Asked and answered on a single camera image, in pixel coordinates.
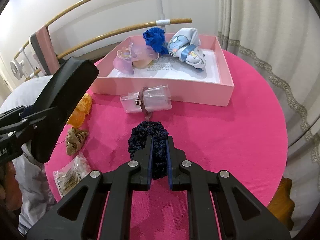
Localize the white wooden ballet barre stand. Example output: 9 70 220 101
12 0 193 79

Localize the small white desk fan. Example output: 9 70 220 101
10 60 24 80

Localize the dark navy knitted scrunchie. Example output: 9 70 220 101
128 121 169 180

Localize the light blue cartoon print cloth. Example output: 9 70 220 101
167 28 206 72

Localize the beige satin scrunchie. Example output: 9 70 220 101
66 127 89 156

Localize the person's left hand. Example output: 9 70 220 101
1 161 22 211

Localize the cream curtain with lace trim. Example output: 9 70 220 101
218 0 319 233

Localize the bag of cotton swabs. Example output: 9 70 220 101
53 152 92 198

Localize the lilac organza scrunchie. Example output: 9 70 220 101
113 43 160 75

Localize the royal blue fuzzy cloth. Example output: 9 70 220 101
143 27 169 55

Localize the grey white pillow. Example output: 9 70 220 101
1 76 56 235

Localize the yellow crochet toy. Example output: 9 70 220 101
67 93 92 128

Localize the pink rectangular storage box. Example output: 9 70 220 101
91 35 234 107

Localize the clear plastic bags bundle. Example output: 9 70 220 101
120 85 172 121

